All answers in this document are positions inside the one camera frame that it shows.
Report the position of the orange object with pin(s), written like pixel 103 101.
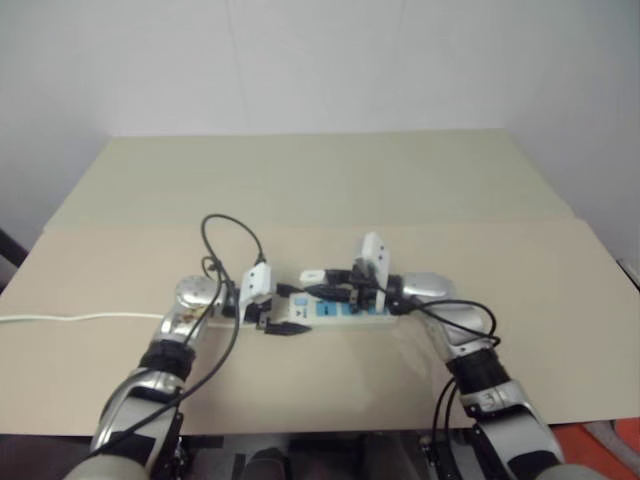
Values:
pixel 622 440

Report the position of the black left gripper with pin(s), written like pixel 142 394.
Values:
pixel 263 315

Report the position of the white blue power strip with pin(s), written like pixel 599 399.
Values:
pixel 330 312

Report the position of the dark rounded shape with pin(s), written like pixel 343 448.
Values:
pixel 267 462

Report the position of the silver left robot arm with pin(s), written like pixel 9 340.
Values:
pixel 170 325

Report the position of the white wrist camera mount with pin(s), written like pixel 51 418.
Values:
pixel 372 250
pixel 257 281

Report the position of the white charger plug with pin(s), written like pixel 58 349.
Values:
pixel 310 276

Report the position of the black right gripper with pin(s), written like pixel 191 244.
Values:
pixel 361 287

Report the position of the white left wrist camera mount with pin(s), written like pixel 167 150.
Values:
pixel 257 281

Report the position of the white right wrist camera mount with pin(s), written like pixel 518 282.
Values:
pixel 372 250

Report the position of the dark slatted object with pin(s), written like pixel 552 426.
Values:
pixel 9 252

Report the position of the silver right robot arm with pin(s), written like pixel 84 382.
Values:
pixel 430 285

